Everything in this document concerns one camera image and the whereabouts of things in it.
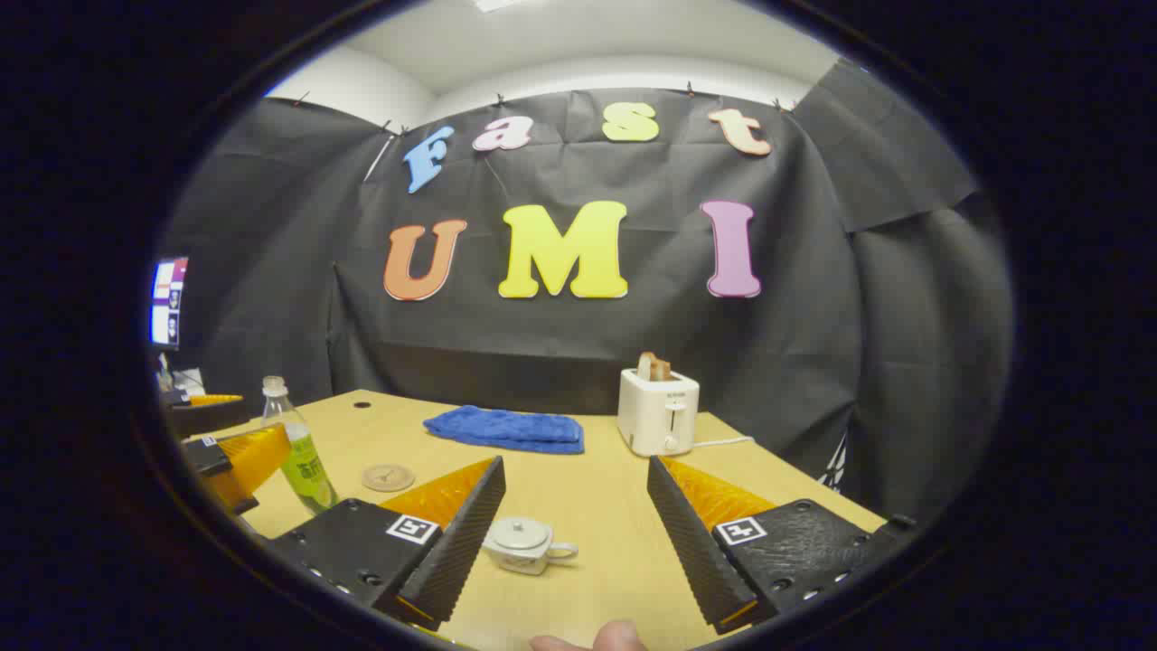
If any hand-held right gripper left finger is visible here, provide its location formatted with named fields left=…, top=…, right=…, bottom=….
left=267, top=455, right=507, bottom=632

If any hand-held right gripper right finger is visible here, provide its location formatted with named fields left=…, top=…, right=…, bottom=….
left=646, top=455, right=918, bottom=636

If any white teacup lid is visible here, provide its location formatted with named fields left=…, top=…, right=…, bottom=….
left=488, top=517, right=550, bottom=551

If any green label water bottle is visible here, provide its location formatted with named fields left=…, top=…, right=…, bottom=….
left=260, top=376, right=340, bottom=516

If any white teacup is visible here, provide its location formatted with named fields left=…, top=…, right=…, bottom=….
left=482, top=517, right=579, bottom=577

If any round wooden coaster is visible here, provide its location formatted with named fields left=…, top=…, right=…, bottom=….
left=362, top=464, right=417, bottom=493

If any computer monitor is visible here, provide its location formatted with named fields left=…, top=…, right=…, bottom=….
left=149, top=256, right=191, bottom=352

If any blue towel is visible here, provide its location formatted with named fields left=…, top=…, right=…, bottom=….
left=423, top=405, right=586, bottom=455

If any white toaster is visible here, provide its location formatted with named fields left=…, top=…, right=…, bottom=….
left=616, top=368, right=701, bottom=458

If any black backdrop cloth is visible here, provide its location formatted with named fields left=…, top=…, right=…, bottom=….
left=158, top=59, right=1013, bottom=525

